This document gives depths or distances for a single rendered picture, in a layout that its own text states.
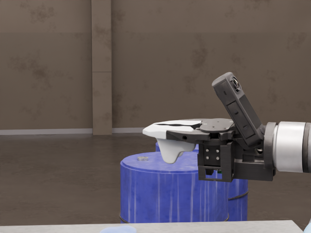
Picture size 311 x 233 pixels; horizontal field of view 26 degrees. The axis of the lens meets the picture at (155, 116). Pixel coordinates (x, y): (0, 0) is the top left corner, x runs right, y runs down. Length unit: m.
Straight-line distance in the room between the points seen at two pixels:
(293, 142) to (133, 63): 9.78
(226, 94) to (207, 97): 9.94
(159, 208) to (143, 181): 0.16
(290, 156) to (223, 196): 2.64
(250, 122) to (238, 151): 0.06
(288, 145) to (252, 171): 0.08
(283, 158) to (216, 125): 0.12
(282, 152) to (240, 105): 0.09
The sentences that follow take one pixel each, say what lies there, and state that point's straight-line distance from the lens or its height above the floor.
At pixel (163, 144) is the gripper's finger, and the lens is 1.06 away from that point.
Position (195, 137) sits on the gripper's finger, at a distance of 1.01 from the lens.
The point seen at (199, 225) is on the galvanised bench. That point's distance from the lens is 1.98.
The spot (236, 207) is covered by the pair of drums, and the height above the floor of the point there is 0.53.
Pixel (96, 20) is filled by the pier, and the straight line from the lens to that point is 10.52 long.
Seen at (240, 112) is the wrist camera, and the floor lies 1.49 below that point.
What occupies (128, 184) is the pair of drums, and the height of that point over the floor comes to 0.81.
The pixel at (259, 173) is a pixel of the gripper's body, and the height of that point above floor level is 1.39.
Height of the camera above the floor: 1.61
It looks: 7 degrees down
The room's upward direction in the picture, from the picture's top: straight up
